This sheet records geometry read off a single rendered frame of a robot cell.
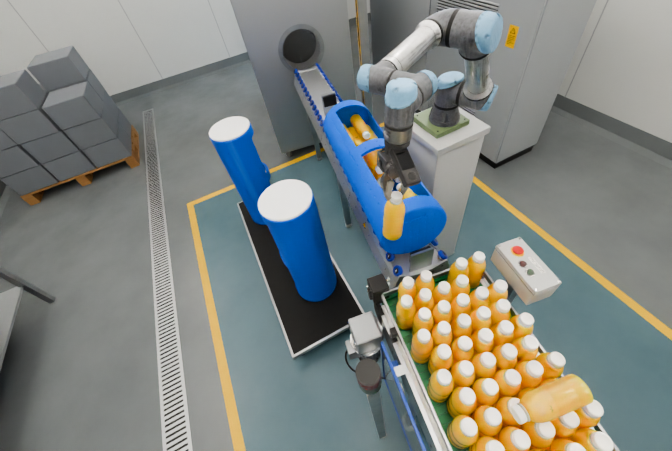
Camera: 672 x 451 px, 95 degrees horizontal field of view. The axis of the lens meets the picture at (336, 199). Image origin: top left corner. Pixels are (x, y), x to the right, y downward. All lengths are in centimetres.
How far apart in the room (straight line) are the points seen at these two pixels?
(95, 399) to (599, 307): 330
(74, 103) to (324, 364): 342
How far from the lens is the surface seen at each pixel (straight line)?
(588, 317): 260
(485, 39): 117
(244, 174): 229
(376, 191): 127
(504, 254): 127
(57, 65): 446
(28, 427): 309
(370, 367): 88
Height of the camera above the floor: 212
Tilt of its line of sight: 47 degrees down
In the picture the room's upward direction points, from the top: 11 degrees counter-clockwise
